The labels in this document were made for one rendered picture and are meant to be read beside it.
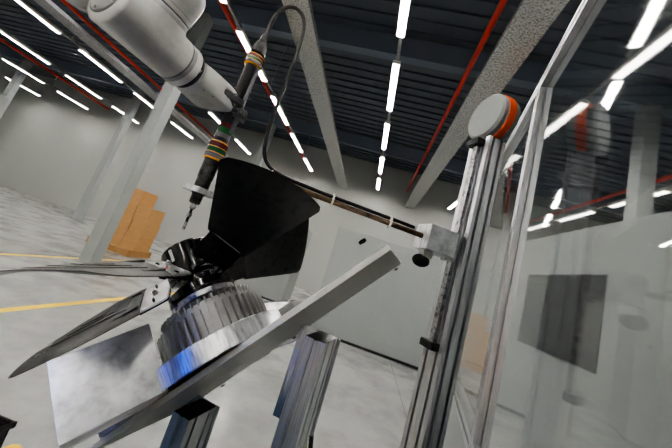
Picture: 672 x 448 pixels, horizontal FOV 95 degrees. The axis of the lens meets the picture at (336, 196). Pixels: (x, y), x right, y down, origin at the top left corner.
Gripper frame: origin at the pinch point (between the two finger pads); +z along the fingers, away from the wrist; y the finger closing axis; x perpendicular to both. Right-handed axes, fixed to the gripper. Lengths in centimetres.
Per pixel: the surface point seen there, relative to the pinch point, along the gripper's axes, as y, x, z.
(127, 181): -506, 0, 364
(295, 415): 34, -55, 9
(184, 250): -1.3, -33.8, 4.2
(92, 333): -10, -55, -1
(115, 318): -9, -52, 1
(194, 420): 13, -66, 10
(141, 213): -637, -55, 532
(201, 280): 6.5, -38.3, 3.7
